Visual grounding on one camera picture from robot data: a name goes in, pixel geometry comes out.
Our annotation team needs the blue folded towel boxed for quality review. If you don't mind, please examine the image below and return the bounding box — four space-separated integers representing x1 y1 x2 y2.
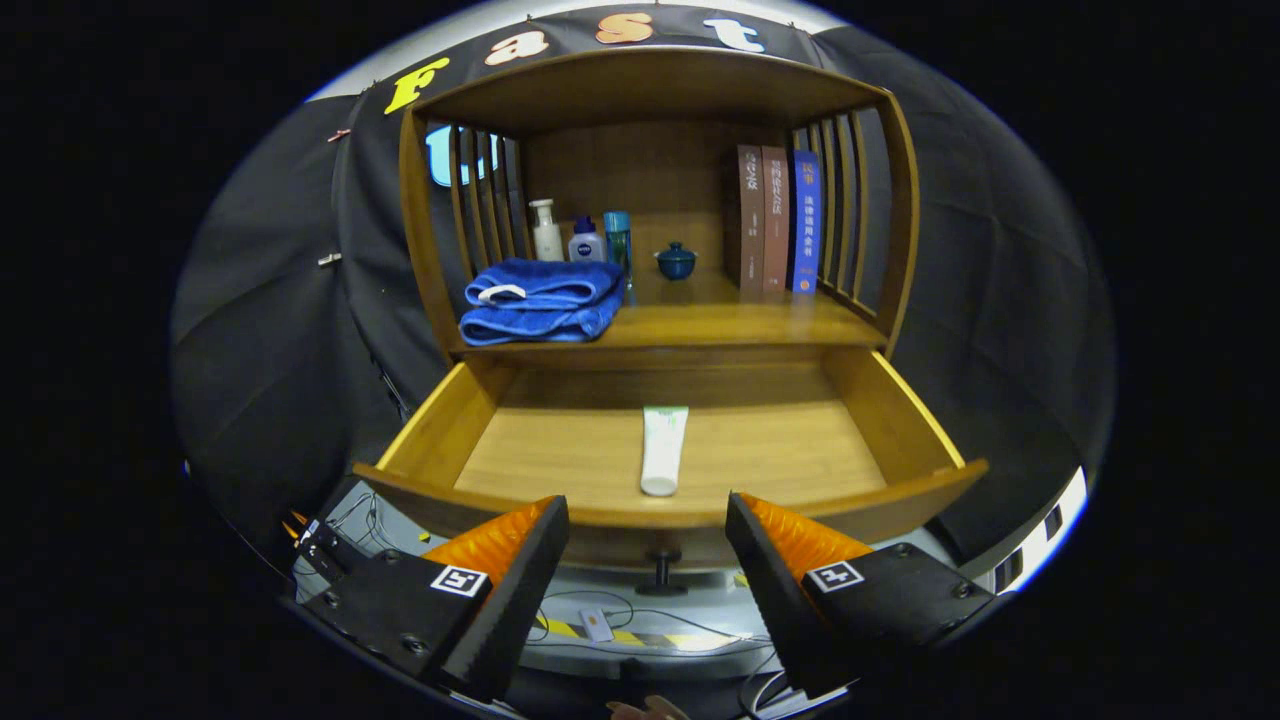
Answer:
458 258 627 347

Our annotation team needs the yellow black hazard tape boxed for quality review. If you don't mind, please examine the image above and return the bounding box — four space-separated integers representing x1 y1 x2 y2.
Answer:
535 615 746 651

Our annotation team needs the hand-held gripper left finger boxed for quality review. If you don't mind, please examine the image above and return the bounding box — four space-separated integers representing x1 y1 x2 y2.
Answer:
295 494 571 704

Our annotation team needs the wooden countertop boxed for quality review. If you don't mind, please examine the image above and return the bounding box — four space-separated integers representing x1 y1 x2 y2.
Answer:
448 265 889 351

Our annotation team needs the reddish brown book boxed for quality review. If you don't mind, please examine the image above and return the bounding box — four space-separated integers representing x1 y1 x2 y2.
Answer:
761 146 791 295

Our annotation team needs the black backdrop cloth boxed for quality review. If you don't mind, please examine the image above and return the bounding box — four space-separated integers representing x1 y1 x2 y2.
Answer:
172 5 1119 561

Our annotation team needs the white pump bottle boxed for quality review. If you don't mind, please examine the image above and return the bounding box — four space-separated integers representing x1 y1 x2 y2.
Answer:
528 198 565 263

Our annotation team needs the white slotted panel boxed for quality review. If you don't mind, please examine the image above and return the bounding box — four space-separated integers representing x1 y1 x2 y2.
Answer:
985 465 1089 596

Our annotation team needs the dark brown book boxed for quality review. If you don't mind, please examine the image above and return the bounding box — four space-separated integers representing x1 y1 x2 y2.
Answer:
736 144 766 297

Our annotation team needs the teal tall bottle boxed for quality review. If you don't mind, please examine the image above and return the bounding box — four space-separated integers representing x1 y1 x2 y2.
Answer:
603 210 635 293

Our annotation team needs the blue book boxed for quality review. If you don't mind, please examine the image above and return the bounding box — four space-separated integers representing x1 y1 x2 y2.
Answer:
787 150 823 295

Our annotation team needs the white tube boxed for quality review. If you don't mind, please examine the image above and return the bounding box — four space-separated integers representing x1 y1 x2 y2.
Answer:
640 405 690 498

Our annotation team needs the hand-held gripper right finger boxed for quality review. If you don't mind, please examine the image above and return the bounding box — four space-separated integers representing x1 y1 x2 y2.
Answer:
725 490 1001 701

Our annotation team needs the wooden drawer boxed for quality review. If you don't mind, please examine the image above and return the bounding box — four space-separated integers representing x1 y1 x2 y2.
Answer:
352 345 991 598

